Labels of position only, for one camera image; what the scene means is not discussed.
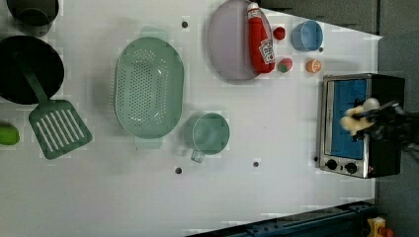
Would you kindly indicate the green slotted spatula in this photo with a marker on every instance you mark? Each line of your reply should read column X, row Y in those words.
column 56, row 124

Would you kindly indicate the large black pot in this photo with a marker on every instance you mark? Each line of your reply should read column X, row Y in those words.
column 40, row 57

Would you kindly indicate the red green toy strawberry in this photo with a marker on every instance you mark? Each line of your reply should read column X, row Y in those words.
column 285, row 65

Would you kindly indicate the blue round bowl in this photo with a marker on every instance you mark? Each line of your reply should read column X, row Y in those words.
column 307, row 36

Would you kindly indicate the red ketchup bottle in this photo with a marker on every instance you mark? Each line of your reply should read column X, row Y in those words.
column 260, row 45

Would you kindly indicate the small black cup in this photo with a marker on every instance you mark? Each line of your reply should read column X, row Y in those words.
column 35, row 13

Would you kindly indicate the toy orange half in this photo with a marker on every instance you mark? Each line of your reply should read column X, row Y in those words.
column 313, row 65

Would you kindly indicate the peeled toy banana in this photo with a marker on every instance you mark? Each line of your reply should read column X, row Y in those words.
column 353, row 125

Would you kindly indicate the green mug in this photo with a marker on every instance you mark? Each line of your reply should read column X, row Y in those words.
column 210, row 135

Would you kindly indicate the lilac round plate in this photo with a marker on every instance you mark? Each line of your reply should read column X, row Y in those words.
column 227, row 40

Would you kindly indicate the black silver toaster oven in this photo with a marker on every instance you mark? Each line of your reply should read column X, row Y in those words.
column 350, row 141

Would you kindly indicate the green toy fruit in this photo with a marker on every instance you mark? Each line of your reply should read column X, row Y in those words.
column 9, row 135

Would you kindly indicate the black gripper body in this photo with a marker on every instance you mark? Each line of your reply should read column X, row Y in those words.
column 400, row 129

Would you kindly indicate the green perforated colander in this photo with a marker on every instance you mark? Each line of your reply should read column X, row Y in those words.
column 149, row 83

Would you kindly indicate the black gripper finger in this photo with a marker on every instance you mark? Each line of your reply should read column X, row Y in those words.
column 372, row 111
column 362, row 134

